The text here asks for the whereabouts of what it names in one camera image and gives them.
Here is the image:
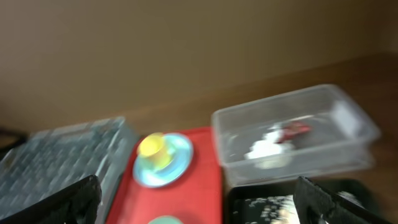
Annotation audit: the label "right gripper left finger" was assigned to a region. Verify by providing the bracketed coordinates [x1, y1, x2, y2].
[1, 175, 102, 224]

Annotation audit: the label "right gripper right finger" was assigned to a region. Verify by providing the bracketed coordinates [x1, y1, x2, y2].
[293, 176, 390, 224]

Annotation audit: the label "rice and food scraps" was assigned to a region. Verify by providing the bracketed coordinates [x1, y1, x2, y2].
[244, 191, 363, 224]

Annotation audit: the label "white napkin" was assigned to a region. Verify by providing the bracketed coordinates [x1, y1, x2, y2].
[244, 124, 294, 159]

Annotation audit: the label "red snack wrapper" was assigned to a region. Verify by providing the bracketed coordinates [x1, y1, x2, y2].
[277, 121, 312, 144]

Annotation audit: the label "green bowl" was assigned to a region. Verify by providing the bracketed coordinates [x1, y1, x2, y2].
[148, 215, 183, 224]

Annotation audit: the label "black waste tray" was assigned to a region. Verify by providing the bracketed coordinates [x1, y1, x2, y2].
[224, 179, 383, 224]

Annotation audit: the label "grey dishwasher rack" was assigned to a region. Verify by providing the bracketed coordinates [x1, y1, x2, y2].
[1, 117, 139, 223]

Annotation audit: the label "clear plastic bin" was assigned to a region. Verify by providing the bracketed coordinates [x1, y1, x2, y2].
[212, 85, 380, 187]

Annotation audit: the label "light blue plate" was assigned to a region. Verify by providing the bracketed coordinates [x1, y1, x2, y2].
[132, 133, 194, 188]

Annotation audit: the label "yellow plastic cup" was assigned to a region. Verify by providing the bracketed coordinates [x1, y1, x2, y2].
[137, 133, 172, 170]

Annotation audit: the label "red plastic tray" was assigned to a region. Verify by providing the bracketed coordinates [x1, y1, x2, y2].
[106, 127, 223, 224]

